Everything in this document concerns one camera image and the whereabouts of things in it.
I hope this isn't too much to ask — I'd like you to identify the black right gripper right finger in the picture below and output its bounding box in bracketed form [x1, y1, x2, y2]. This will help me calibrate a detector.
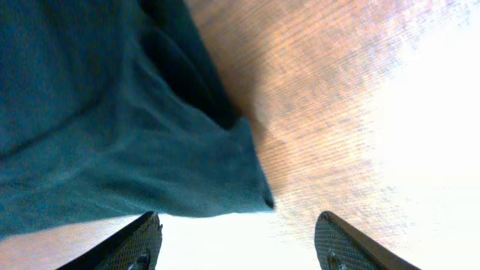
[314, 211, 419, 270]

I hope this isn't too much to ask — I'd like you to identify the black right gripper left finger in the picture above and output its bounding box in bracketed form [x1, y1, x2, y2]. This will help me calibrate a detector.
[58, 211, 163, 270]

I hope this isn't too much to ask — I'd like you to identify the dark green t-shirt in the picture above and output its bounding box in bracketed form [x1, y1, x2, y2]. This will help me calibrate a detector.
[1, 0, 275, 238]

